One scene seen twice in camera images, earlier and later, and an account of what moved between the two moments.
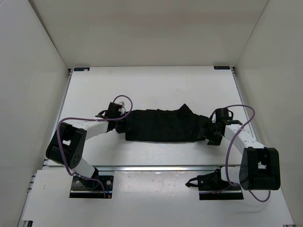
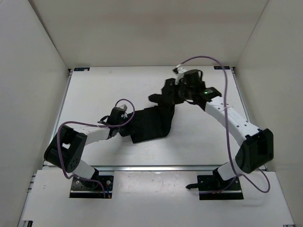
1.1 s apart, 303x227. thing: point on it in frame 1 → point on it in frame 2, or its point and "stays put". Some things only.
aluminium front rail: (157, 168) stays put
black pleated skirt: (158, 125) → (154, 122)
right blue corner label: (221, 67) stays put
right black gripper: (212, 140) → (171, 98)
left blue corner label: (81, 69) stays put
